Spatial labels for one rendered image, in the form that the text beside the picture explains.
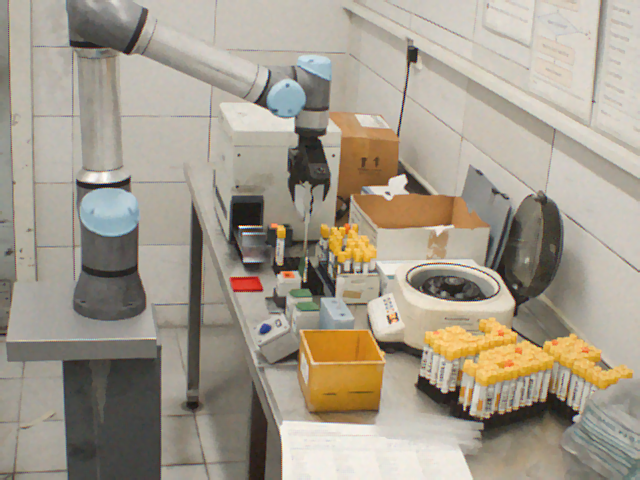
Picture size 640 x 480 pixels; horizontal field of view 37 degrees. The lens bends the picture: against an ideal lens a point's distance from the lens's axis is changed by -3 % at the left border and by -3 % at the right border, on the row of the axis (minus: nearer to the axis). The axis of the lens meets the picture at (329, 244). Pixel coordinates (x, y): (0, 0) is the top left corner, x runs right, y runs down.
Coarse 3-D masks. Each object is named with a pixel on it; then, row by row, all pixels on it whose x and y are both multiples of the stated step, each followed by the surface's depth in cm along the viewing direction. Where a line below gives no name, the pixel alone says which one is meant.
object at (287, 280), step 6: (282, 276) 209; (288, 276) 209; (294, 276) 210; (276, 282) 212; (282, 282) 208; (288, 282) 209; (294, 282) 209; (276, 288) 212; (282, 288) 209; (288, 288) 209; (294, 288) 209; (282, 294) 209
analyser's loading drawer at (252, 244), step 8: (232, 224) 247; (240, 224) 247; (248, 224) 248; (256, 224) 248; (240, 232) 237; (248, 232) 238; (256, 232) 238; (240, 240) 236; (248, 240) 234; (256, 240) 234; (264, 240) 235; (240, 248) 233; (248, 248) 228; (256, 248) 229; (264, 248) 229; (248, 256) 229; (256, 256) 230; (264, 256) 230
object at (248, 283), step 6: (246, 276) 225; (252, 276) 225; (234, 282) 223; (240, 282) 223; (246, 282) 223; (252, 282) 223; (258, 282) 223; (234, 288) 218; (240, 288) 218; (246, 288) 219; (252, 288) 219; (258, 288) 219
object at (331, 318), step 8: (328, 304) 192; (336, 304) 192; (344, 304) 193; (320, 312) 195; (328, 312) 190; (336, 312) 189; (344, 312) 189; (320, 320) 195; (328, 320) 190; (336, 320) 186; (344, 320) 186; (352, 320) 187; (320, 328) 196; (328, 328) 190; (336, 328) 186; (344, 328) 187; (352, 328) 187
